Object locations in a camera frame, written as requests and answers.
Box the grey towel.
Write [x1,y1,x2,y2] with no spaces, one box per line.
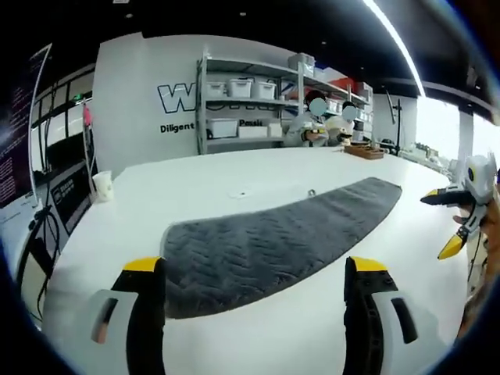
[160,176,403,320]

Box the person's right hand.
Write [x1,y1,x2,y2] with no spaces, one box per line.
[452,198,500,242]

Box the black pole stand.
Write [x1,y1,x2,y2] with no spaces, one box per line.
[384,88,406,157]

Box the wooden tray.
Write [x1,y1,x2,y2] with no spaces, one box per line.
[343,142,386,160]

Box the white metal shelf rack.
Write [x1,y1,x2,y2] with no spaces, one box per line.
[298,64,375,146]

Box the black printed panel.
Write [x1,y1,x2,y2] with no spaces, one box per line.
[49,171,94,236]

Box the white paper cup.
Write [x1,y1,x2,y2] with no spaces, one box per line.
[91,170,115,202]

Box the ceiling light strip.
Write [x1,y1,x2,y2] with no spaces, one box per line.
[361,0,427,98]

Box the monitor with purple text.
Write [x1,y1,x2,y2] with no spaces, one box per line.
[0,43,54,212]

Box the metal shelving with white bins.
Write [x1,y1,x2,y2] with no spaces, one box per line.
[205,54,372,141]

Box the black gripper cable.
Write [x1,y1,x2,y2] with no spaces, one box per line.
[467,234,484,283]

